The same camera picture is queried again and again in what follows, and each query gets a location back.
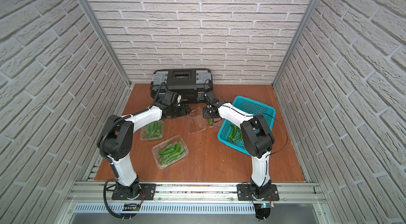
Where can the right corner metal post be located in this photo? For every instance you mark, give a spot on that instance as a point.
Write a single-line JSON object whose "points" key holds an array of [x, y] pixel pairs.
{"points": [[300, 30]]}

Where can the teal plastic basket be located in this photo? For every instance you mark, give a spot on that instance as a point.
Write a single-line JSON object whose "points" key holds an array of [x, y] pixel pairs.
{"points": [[249, 106]]}

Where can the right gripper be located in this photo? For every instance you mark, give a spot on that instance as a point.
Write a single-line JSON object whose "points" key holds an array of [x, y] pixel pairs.
{"points": [[206, 114]]}

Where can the corner metal post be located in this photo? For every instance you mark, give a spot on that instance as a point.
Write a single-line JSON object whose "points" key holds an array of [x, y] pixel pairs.
{"points": [[90, 14], [300, 30]]}

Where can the clear clamshell front container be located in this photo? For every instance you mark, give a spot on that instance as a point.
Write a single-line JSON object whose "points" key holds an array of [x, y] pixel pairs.
{"points": [[162, 145]]}

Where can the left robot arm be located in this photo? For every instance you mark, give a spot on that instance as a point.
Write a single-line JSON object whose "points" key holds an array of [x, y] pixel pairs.
{"points": [[116, 139]]}

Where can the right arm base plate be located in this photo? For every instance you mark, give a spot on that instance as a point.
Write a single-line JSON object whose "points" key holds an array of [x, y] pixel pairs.
{"points": [[251, 192]]}

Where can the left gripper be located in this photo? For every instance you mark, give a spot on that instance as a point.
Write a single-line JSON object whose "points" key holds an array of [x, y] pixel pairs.
{"points": [[181, 108]]}

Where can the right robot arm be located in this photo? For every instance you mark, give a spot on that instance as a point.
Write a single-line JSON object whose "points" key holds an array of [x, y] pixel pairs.
{"points": [[255, 121]]}

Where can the black plastic toolbox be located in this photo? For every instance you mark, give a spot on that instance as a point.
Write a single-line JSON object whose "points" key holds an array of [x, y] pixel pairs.
{"points": [[191, 84]]}

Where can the aluminium front rail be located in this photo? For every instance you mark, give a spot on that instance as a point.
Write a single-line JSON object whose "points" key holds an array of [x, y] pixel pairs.
{"points": [[229, 192]]}

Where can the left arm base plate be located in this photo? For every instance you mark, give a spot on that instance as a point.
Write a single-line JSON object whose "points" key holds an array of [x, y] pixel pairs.
{"points": [[138, 191]]}

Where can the left corner metal post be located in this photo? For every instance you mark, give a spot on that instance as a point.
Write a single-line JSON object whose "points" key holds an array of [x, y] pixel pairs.
{"points": [[90, 14]]}

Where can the clear clamshell container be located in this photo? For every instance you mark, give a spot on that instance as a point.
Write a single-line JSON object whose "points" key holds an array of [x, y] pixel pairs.
{"points": [[162, 145], [142, 137], [197, 123]]}

